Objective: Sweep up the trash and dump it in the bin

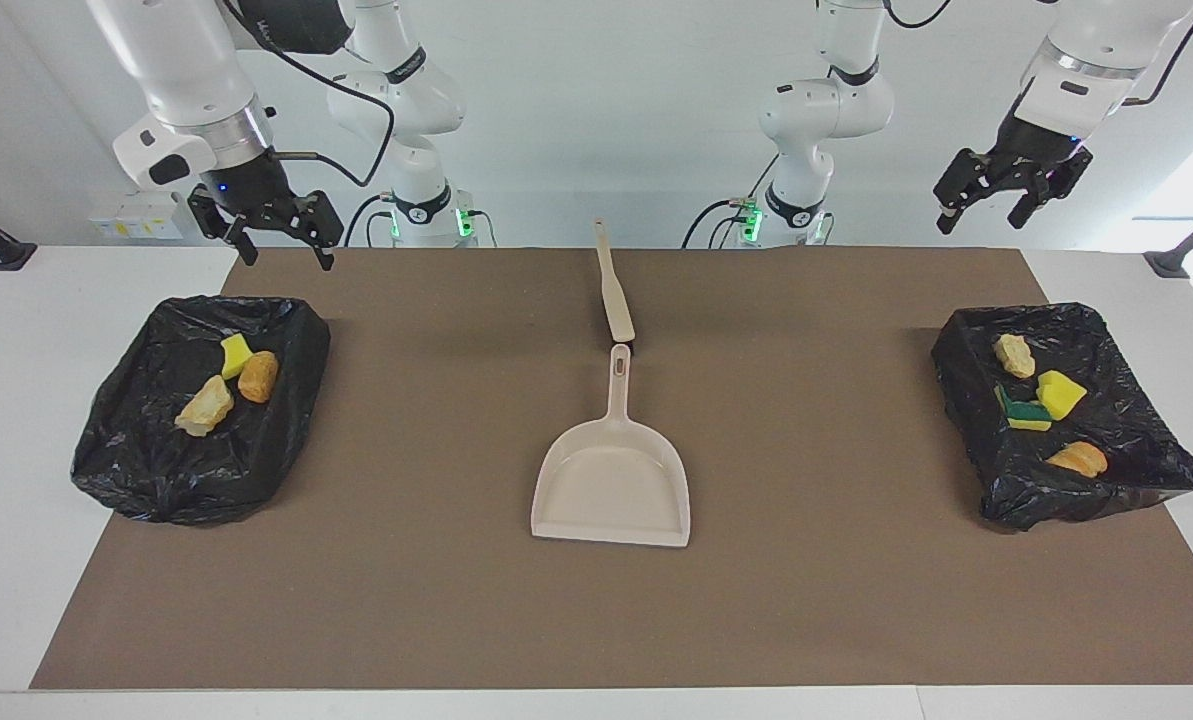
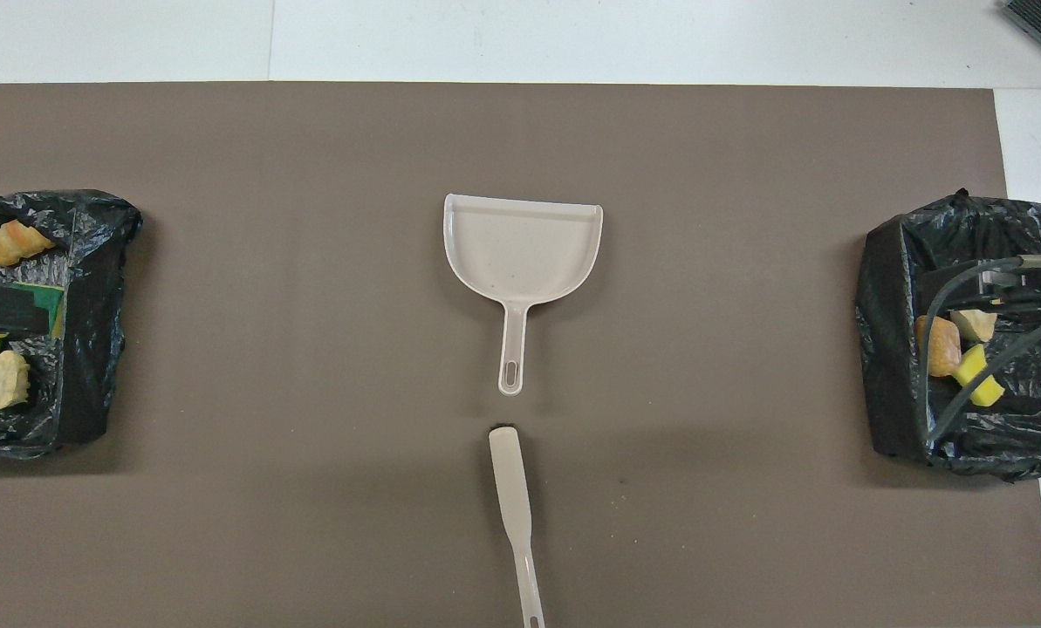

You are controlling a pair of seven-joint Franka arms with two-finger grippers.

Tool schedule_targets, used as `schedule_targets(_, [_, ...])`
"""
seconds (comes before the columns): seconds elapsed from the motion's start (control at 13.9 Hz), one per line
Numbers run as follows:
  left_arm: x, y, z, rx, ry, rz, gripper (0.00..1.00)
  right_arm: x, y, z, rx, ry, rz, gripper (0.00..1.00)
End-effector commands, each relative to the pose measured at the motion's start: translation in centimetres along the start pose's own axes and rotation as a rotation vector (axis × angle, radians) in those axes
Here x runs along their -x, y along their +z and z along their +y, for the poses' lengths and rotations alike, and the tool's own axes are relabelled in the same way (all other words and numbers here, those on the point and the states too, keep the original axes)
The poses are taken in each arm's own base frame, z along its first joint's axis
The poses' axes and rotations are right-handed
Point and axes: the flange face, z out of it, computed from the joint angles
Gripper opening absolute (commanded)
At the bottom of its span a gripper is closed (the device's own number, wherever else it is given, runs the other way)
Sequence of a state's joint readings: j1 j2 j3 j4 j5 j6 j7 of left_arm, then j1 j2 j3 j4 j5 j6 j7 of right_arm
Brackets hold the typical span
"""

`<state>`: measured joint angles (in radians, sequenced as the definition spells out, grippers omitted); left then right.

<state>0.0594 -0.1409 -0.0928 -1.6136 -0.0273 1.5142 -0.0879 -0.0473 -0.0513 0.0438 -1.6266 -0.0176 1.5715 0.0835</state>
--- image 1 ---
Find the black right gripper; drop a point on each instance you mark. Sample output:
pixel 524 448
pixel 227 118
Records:
pixel 251 185

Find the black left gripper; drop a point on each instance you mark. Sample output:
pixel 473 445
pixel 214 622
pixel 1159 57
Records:
pixel 1036 145

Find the green and yellow sponge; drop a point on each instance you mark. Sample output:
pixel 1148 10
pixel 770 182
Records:
pixel 236 355

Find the orange brown sponge lump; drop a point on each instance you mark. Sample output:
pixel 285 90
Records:
pixel 259 376

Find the jagged beige sponge scrap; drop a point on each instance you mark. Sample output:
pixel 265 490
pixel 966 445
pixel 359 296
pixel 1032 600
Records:
pixel 1014 355

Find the pale tan sponge chunk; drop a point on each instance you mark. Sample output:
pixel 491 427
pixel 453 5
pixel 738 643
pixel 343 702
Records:
pixel 206 408

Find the notched yellow sponge piece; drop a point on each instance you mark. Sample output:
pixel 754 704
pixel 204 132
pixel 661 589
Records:
pixel 1061 393

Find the rounded beige sponge scrap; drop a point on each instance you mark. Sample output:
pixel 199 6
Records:
pixel 1078 458

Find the beige hand brush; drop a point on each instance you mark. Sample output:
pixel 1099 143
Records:
pixel 618 310

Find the beige plastic dustpan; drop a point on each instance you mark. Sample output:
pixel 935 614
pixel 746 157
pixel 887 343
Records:
pixel 611 490

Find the black bag lined trash bin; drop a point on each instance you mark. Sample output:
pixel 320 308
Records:
pixel 1126 470
pixel 146 460

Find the brown table mat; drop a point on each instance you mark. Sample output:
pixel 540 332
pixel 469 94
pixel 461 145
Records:
pixel 596 620

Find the white wall socket box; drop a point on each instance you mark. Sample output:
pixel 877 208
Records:
pixel 136 215

